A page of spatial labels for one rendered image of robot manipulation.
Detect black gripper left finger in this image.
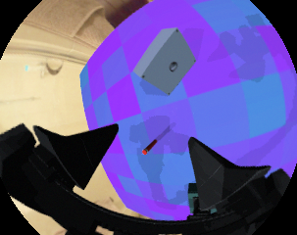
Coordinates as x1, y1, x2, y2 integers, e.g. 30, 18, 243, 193
33, 124, 118, 191

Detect dark red peg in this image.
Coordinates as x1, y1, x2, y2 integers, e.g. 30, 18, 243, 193
143, 138, 157, 154

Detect grey metal panel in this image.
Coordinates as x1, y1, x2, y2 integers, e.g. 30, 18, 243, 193
133, 27, 196, 95

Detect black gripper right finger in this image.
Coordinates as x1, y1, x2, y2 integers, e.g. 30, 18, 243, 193
187, 136, 271, 212

